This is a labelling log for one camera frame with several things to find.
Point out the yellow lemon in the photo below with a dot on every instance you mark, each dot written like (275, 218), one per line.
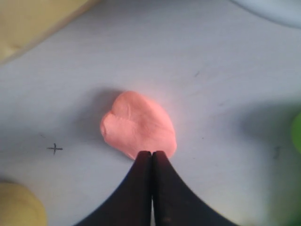
(20, 207)

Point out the yellow cheese wedge toy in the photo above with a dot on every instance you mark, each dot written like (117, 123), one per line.
(25, 23)

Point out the pink orange putty lump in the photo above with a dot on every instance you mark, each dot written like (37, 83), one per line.
(137, 123)

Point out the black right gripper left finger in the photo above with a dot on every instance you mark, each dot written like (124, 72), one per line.
(130, 203)

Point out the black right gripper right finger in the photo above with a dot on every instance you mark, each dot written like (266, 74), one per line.
(173, 201)

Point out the white ceramic bowl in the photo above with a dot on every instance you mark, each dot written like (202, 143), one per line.
(285, 12)

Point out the green plastic bone toy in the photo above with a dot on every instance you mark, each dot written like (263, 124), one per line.
(296, 132)

